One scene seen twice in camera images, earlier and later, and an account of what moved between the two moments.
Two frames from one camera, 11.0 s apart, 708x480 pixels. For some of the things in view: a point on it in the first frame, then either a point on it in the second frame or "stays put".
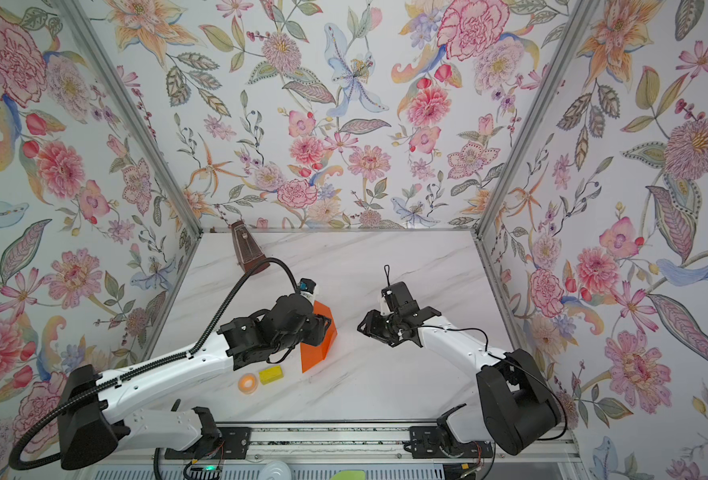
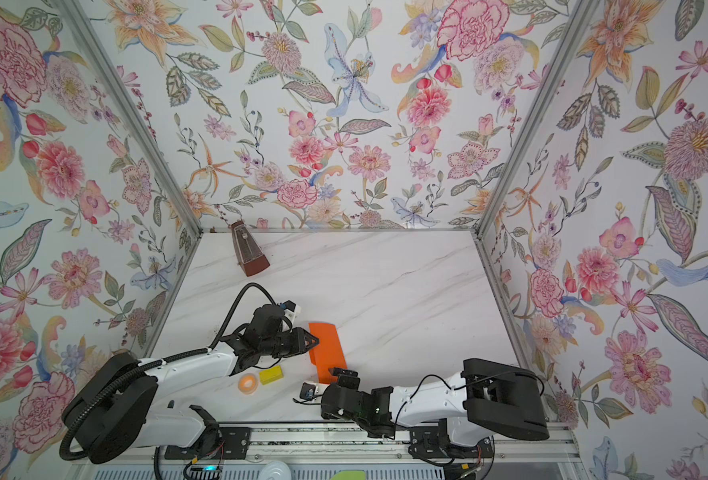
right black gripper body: [393, 323] to [347, 382]
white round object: [275, 470] stays put
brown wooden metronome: [249, 251] stays put
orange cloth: [313, 355] to [329, 353]
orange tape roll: [248, 383] stays put
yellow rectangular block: [271, 375] stays put
